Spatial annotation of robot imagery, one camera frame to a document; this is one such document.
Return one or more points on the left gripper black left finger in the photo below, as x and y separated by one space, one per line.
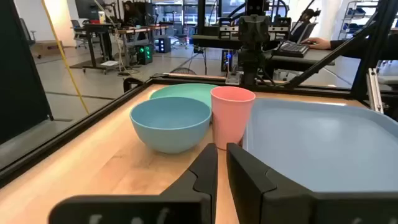
199 186

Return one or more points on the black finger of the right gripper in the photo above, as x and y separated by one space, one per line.
261 29
246 29

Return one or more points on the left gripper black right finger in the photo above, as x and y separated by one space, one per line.
264 199

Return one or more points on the blue plastic bowl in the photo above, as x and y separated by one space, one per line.
171 130

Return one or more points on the teal plastic plate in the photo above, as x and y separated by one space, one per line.
186 91

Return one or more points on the pink ribbed plastic cup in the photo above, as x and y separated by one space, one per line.
231 118

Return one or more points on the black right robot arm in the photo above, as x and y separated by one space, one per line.
252 62

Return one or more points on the person's forearm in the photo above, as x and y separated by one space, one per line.
335 43

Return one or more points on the blue plastic tray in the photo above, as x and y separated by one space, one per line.
326 149

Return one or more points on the computer tower with blue lights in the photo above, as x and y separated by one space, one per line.
227 60
163 45

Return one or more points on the black keyboard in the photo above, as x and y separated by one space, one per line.
290 49

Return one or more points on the black work desk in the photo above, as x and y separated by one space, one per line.
298 60

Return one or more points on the person's hand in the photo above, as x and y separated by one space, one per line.
320 43

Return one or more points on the computer tower with green lights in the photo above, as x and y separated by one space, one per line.
144 54

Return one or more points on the wooden-top desk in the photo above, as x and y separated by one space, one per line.
136 30

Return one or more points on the metal shelf rack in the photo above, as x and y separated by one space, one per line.
354 18

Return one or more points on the white paper sheet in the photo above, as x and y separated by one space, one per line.
109 63

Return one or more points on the black standing desk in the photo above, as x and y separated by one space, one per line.
93 28

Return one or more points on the dark monitor screen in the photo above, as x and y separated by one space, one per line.
87 9

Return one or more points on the grey office chair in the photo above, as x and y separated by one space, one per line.
77 31
26 31

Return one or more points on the low wooden platform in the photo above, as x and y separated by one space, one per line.
46 48

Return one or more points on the black room divider screen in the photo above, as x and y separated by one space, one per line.
21 77

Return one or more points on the black upright rig frame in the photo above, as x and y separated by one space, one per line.
371 56

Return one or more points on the silver aluminium bracket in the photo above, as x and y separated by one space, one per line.
374 90

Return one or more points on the black table edge frame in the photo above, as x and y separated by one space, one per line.
77 126

